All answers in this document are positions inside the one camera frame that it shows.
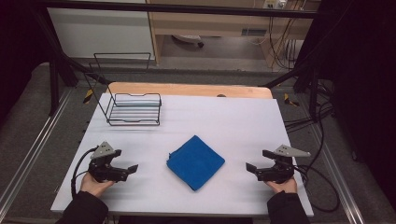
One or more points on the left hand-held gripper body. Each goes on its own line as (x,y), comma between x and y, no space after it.
(101,169)

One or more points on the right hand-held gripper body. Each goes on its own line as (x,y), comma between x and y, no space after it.
(280,171)

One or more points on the person's right hand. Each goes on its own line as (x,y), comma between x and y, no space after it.
(285,186)

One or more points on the person's left hand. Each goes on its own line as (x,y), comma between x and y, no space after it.
(91,186)

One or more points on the white table board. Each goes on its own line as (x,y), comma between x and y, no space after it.
(218,124)

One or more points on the pale blue folded cloth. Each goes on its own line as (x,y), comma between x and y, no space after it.
(137,100)

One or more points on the yellow black tape strip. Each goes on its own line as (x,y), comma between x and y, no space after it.
(290,100)
(88,95)

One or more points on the wooden table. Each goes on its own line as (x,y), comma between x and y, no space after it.
(186,89)

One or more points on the white chair base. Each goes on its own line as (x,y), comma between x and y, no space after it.
(188,39)

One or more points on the wooden desk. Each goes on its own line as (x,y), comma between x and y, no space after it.
(211,25)

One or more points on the white power strip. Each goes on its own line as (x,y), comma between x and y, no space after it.
(274,3)

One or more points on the aluminium floor rail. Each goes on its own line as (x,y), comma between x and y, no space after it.
(31,149)
(337,177)

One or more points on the black metal frame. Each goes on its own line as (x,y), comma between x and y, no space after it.
(174,7)

